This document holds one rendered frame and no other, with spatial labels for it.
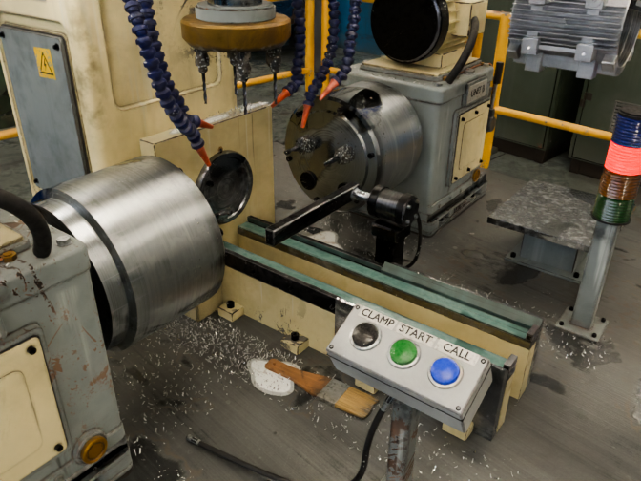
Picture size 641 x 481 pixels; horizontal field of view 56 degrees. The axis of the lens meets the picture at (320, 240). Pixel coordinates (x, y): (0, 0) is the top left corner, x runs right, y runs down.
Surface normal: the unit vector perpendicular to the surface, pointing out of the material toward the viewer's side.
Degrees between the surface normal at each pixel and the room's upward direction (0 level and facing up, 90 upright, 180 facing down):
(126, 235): 51
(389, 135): 66
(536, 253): 90
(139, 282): 77
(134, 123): 90
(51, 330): 89
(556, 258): 90
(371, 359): 27
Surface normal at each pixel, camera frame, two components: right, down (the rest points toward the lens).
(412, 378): -0.26, -0.62
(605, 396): 0.01, -0.88
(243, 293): -0.61, 0.37
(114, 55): 0.80, 0.29
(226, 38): -0.03, 0.48
